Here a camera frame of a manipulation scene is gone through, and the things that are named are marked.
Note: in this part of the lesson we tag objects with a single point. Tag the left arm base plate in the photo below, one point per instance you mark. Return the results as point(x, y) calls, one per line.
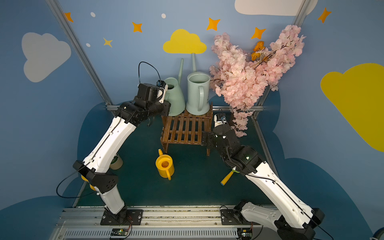
point(124, 218)

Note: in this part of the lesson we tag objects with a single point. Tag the pink cherry blossom tree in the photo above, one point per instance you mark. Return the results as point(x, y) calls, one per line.
point(242, 78)

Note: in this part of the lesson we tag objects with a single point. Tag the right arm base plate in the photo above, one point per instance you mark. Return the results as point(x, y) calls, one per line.
point(229, 217)

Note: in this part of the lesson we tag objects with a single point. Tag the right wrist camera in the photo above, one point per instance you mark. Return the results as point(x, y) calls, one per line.
point(220, 119)

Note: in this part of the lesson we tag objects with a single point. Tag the right circuit board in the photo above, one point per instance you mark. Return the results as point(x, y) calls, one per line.
point(244, 234)

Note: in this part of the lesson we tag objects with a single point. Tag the white flower pot plant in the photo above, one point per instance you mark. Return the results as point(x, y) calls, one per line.
point(116, 163)

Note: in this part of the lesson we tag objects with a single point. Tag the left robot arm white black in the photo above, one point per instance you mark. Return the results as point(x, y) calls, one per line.
point(96, 166)

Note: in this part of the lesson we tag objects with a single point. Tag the left circuit board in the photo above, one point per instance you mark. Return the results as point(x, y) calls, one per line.
point(119, 233)

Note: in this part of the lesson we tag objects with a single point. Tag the green watering can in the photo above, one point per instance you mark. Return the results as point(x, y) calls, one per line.
point(174, 94)

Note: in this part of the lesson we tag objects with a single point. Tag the aluminium front rail frame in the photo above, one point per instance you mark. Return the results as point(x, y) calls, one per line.
point(158, 223)

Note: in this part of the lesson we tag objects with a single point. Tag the green yellow toy shovel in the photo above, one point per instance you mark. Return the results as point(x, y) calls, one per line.
point(229, 175)

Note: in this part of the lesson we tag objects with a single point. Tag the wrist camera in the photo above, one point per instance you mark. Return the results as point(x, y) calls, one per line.
point(220, 119)
point(152, 93)

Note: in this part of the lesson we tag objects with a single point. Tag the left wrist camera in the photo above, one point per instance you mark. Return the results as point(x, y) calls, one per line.
point(152, 93)

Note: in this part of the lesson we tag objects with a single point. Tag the yellow watering can at left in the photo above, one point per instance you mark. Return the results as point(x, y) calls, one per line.
point(92, 187)

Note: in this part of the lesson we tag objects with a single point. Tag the brown wooden slatted shelf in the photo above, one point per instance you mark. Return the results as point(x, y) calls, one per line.
point(185, 129)

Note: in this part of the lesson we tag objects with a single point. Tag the circuit board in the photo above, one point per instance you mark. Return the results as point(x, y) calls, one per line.
point(244, 234)
point(119, 233)

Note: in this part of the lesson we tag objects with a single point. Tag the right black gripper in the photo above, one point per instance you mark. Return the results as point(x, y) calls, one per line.
point(210, 140)

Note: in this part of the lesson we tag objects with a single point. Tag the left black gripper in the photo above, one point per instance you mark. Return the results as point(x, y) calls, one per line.
point(163, 107)

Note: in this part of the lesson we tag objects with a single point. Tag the small yellow watering can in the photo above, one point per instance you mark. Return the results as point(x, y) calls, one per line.
point(165, 165)

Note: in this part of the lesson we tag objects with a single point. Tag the large light blue watering can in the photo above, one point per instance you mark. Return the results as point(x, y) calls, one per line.
point(198, 91)

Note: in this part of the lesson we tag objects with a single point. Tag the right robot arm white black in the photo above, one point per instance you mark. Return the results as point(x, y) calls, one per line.
point(292, 219)

